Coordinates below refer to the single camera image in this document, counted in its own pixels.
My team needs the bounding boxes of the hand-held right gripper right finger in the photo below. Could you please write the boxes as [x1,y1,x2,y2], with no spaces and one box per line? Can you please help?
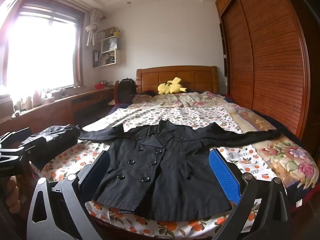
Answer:
[209,149,292,240]

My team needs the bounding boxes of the floral blanket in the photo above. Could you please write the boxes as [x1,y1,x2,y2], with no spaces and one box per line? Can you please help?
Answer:
[131,91,319,188]

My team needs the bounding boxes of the wooden framed window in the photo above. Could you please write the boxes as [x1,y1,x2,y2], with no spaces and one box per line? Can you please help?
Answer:
[0,0,87,93]

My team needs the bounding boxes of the folded dark clothes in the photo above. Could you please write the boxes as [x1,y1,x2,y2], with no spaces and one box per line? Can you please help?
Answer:
[21,124,82,172]

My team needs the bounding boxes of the person's left hand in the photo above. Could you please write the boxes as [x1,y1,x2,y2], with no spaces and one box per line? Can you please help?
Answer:
[6,176,22,213]

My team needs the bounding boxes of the white tied curtain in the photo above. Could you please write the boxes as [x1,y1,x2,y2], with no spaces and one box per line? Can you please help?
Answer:
[85,9,103,47]

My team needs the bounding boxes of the white wall shelf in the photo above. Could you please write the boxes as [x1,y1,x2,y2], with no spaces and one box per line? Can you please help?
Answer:
[92,26,123,68]

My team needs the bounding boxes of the black double-breasted coat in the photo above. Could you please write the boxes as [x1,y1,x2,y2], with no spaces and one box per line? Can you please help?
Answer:
[79,119,282,222]

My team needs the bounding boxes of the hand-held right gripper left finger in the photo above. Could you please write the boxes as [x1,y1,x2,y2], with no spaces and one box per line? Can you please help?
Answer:
[26,151,110,240]

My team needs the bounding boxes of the orange print bed sheet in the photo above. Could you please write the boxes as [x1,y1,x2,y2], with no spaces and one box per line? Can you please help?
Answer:
[40,102,275,235]

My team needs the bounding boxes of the pink bottle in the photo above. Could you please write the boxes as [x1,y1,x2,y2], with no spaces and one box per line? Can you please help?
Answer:
[32,90,43,107]

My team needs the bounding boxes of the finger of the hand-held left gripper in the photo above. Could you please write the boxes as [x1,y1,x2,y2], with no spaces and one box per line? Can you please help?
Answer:
[0,137,48,167]
[0,127,32,148]

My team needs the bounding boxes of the wooden bed headboard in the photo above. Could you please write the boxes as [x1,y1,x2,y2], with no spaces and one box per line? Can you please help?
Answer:
[136,66,218,94]

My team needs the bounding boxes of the black backpack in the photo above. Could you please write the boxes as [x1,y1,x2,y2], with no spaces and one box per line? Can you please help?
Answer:
[117,78,137,103]

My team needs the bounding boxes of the yellow plush toy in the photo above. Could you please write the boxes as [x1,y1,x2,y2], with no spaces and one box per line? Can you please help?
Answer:
[157,77,187,95]

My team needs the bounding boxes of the wooden slatted wardrobe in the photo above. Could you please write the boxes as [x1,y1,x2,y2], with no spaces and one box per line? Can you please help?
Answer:
[215,0,320,143]

